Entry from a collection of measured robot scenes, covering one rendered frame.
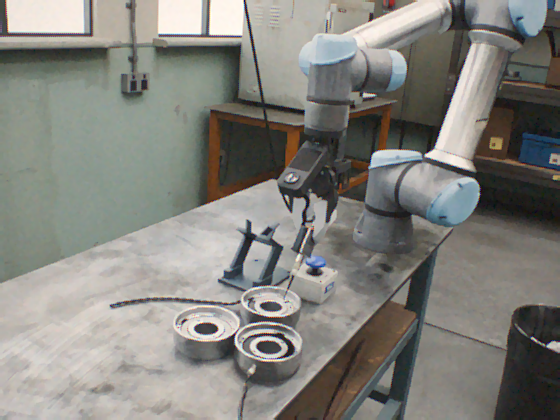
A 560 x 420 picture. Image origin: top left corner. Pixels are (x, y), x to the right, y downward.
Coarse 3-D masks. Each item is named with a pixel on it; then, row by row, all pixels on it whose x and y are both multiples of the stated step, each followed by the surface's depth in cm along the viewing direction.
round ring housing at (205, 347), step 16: (176, 320) 87; (208, 320) 90; (224, 320) 90; (176, 336) 84; (192, 336) 85; (208, 336) 85; (224, 336) 83; (192, 352) 83; (208, 352) 83; (224, 352) 85
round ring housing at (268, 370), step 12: (252, 324) 87; (264, 324) 88; (276, 324) 88; (240, 336) 85; (288, 336) 87; (300, 336) 85; (240, 348) 81; (252, 348) 83; (264, 348) 86; (276, 348) 86; (300, 348) 82; (240, 360) 81; (252, 360) 79; (264, 360) 79; (276, 360) 79; (288, 360) 80; (300, 360) 82; (264, 372) 79; (276, 372) 79; (288, 372) 81
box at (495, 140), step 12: (492, 108) 386; (504, 108) 382; (516, 108) 414; (492, 120) 390; (504, 120) 386; (492, 132) 393; (504, 132) 389; (480, 144) 399; (492, 144) 395; (504, 144) 392; (480, 156) 402; (492, 156) 398; (504, 156) 394
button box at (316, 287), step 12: (300, 276) 104; (312, 276) 104; (324, 276) 105; (336, 276) 107; (300, 288) 104; (312, 288) 103; (324, 288) 103; (336, 288) 108; (312, 300) 104; (324, 300) 105
